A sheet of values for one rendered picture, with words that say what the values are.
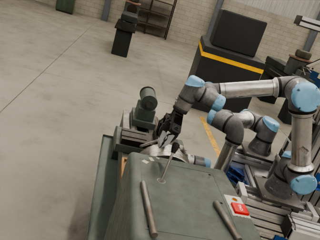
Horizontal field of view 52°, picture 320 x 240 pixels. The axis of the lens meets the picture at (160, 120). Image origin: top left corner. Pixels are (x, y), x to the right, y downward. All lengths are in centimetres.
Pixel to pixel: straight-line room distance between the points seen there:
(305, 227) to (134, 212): 101
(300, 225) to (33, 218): 203
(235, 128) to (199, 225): 78
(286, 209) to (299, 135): 48
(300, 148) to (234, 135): 40
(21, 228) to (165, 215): 185
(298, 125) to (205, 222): 62
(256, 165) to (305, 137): 77
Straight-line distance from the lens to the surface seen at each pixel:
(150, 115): 277
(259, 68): 655
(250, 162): 228
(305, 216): 195
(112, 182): 256
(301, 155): 162
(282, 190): 182
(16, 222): 293
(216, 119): 188
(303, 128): 156
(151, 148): 169
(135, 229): 109
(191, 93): 142
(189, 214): 123
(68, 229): 291
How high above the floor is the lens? 195
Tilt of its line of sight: 21 degrees down
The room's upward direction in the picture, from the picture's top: 17 degrees clockwise
